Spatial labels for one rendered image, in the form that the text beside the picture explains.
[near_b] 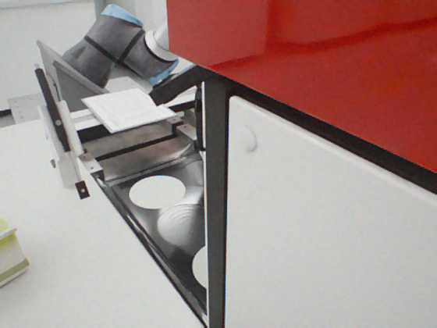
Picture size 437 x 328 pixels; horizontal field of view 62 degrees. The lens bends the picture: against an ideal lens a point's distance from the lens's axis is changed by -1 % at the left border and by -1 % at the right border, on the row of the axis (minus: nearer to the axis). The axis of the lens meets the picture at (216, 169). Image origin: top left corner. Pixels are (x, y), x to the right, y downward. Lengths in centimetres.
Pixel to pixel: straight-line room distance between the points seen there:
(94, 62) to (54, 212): 67
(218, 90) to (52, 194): 43
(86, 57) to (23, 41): 228
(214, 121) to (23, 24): 321
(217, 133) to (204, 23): 6
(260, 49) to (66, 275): 36
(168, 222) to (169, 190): 9
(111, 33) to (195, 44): 95
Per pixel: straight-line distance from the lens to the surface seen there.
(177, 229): 59
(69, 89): 105
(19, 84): 349
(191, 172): 72
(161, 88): 56
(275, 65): 17
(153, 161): 80
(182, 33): 24
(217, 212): 25
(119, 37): 116
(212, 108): 22
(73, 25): 349
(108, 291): 43
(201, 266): 53
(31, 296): 46
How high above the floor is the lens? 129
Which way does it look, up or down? 33 degrees down
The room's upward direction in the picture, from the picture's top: straight up
